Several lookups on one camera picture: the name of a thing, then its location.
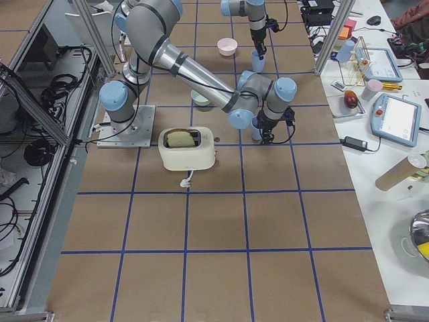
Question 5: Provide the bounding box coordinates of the bread slice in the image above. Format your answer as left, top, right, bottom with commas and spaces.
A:
167, 131, 195, 148

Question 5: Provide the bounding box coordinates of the black power adapter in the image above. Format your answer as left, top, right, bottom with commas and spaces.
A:
340, 136, 367, 152

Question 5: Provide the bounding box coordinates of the teach pendant tablet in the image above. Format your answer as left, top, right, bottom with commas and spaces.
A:
370, 94, 422, 147
355, 47, 403, 83

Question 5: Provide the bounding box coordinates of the steel mixing bowl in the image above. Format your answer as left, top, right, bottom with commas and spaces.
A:
410, 210, 428, 262

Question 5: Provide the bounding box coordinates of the teach pendant tablet near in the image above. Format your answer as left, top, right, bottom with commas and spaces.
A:
370, 94, 422, 147

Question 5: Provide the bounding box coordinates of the aluminium frame post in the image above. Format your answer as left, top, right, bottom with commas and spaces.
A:
314, 0, 355, 76

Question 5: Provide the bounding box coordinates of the pink bowl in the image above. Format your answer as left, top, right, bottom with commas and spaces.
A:
217, 38, 238, 56

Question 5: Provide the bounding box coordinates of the blue cup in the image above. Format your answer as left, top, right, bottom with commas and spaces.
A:
251, 117, 261, 141
251, 50, 265, 73

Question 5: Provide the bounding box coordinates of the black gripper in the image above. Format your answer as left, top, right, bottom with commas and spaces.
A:
257, 107, 295, 145
249, 18, 279, 60

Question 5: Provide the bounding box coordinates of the teach pendant tablet far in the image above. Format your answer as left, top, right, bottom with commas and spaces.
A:
355, 47, 403, 83

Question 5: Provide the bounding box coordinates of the red apple on tray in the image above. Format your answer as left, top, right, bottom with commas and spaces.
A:
343, 90, 359, 109

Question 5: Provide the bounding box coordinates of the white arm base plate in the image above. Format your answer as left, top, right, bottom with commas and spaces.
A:
97, 105, 156, 148

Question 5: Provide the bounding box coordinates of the cream toaster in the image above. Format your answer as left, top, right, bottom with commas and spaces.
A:
158, 127, 216, 171

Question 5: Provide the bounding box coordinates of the gold wire rack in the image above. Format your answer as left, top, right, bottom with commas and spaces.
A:
339, 36, 371, 87

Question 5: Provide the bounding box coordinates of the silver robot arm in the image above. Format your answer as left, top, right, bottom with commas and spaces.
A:
99, 1, 298, 145
221, 0, 281, 60

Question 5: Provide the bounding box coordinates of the green bowl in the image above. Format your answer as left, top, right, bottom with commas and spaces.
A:
190, 89, 212, 107

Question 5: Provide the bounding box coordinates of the cardboard tube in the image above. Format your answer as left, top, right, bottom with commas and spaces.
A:
375, 154, 427, 191

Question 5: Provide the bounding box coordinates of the pink cup on table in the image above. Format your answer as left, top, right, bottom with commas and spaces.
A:
361, 79, 383, 101

